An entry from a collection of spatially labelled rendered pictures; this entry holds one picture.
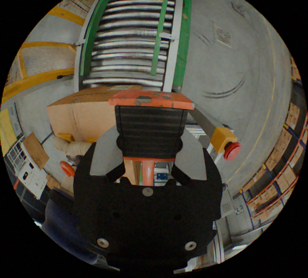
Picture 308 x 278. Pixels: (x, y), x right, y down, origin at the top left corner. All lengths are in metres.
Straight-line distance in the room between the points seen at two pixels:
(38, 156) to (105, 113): 1.99
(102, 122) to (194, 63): 1.19
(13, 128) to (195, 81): 8.22
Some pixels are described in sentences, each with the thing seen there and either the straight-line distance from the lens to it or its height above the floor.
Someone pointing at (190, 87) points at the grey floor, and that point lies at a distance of 1.28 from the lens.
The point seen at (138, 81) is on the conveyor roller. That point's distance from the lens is 0.65.
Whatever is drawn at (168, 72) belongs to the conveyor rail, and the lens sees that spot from 0.60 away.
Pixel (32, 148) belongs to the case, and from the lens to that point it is 2.17.
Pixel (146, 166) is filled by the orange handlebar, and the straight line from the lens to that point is 0.17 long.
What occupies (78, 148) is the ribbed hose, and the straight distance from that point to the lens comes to 0.30.
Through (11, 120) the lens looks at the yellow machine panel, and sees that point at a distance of 7.66.
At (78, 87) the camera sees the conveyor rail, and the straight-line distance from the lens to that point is 0.80.
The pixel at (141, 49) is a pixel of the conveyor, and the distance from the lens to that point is 0.72.
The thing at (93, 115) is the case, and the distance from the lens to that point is 0.32.
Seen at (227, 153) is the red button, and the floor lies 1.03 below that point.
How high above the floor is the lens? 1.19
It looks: 62 degrees down
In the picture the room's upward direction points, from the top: 179 degrees clockwise
